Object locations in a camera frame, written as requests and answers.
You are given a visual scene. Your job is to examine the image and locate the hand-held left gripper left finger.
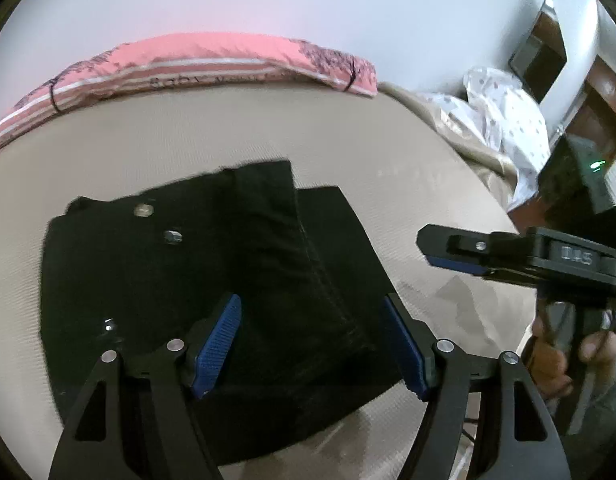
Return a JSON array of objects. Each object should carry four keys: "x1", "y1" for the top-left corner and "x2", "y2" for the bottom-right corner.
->
[{"x1": 48, "y1": 292, "x2": 243, "y2": 480}]

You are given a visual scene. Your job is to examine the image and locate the white dotted cloth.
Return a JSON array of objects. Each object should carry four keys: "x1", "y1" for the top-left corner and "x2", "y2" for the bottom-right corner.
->
[{"x1": 418, "y1": 66, "x2": 551, "y2": 201}]

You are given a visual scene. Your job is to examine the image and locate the thin black cable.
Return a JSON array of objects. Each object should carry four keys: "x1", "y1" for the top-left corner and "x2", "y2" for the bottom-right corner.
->
[{"x1": 462, "y1": 414, "x2": 483, "y2": 447}]

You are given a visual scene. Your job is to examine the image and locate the pink striped pillow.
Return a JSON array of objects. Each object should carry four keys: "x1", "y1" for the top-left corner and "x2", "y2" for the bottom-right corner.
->
[{"x1": 0, "y1": 32, "x2": 379, "y2": 153}]

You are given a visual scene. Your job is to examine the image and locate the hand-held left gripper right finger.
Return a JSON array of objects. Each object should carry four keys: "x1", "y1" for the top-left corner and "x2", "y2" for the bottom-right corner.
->
[{"x1": 383, "y1": 292, "x2": 571, "y2": 480}]

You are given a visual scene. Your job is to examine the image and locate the brown wooden furniture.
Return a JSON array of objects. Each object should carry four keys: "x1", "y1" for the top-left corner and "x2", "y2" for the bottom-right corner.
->
[{"x1": 558, "y1": 55, "x2": 616, "y2": 161}]

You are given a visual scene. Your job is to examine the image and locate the beige bed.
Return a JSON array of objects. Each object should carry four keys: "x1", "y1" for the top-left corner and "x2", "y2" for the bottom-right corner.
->
[{"x1": 0, "y1": 82, "x2": 539, "y2": 480}]

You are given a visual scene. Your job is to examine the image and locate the black pants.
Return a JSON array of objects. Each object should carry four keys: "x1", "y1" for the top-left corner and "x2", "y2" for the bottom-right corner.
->
[{"x1": 39, "y1": 159, "x2": 406, "y2": 466}]

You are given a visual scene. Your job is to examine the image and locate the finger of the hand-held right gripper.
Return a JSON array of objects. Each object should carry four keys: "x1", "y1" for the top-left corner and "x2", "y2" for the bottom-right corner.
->
[{"x1": 417, "y1": 224, "x2": 534, "y2": 277}]

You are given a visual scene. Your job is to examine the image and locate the person's grey clothing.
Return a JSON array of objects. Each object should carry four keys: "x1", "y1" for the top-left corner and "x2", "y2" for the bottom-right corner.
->
[{"x1": 558, "y1": 370, "x2": 616, "y2": 480}]

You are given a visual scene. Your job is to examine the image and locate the person's right hand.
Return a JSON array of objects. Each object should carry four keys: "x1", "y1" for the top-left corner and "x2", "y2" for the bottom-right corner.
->
[{"x1": 523, "y1": 310, "x2": 616, "y2": 403}]

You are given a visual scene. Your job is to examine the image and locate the beige satin blanket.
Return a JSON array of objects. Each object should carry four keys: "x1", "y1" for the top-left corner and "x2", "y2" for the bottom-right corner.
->
[{"x1": 378, "y1": 81, "x2": 521, "y2": 211}]

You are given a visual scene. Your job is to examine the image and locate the dark framed panel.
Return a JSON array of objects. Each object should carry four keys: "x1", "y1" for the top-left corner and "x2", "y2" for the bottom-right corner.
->
[{"x1": 508, "y1": 0, "x2": 568, "y2": 106}]

